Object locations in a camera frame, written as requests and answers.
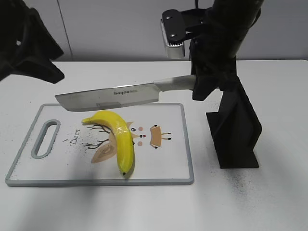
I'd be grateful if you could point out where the white cutting board grey rim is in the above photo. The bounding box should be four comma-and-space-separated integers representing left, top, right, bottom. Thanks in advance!
5, 103, 194, 187

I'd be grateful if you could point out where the yellow plastic banana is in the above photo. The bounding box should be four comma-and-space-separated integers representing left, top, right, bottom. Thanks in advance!
81, 110, 134, 176

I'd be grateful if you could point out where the knife with white handle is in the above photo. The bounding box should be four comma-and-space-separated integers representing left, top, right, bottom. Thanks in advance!
55, 75, 196, 112

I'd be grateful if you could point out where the black knife stand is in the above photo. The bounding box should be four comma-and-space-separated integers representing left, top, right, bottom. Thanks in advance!
206, 80, 262, 169

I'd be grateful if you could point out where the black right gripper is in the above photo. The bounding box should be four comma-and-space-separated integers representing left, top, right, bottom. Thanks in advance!
190, 0, 264, 101

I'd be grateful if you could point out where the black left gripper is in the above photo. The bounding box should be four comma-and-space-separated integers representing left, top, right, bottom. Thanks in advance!
0, 0, 64, 84

